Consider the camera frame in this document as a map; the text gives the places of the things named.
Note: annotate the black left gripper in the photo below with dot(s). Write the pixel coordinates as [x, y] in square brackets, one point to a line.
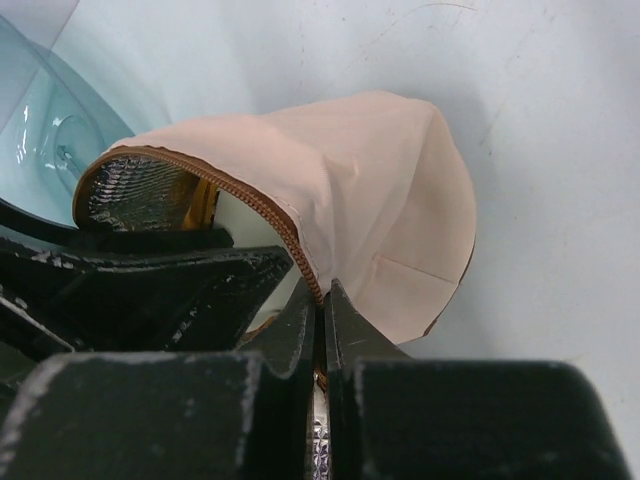
[127, 291]

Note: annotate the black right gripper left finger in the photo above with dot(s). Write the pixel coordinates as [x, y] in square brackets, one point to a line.
[240, 414]

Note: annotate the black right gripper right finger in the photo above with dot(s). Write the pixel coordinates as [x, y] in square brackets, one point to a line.
[450, 415]

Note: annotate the beige cylindrical zipper bag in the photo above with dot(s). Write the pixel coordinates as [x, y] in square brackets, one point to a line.
[375, 206]

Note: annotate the teal transparent plastic bin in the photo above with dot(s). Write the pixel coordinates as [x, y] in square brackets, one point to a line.
[54, 121]

